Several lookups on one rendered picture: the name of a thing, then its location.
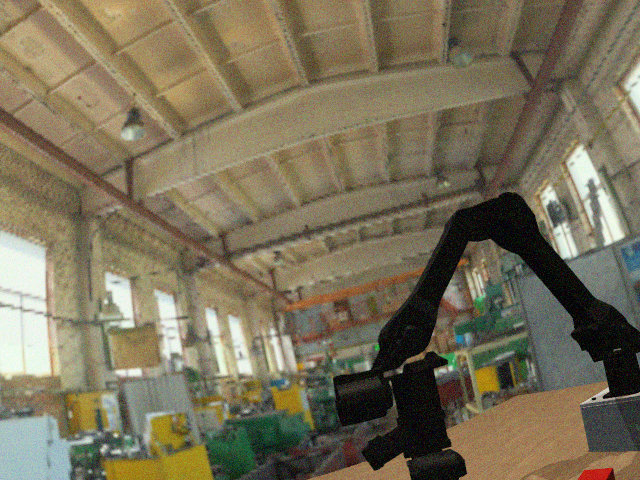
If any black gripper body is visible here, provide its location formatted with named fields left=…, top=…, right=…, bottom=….
left=398, top=401, right=467, bottom=480

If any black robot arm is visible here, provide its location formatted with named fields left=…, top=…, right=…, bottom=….
left=333, top=192, right=640, bottom=471

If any red cube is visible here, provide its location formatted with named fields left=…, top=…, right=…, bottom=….
left=578, top=468, right=615, bottom=480

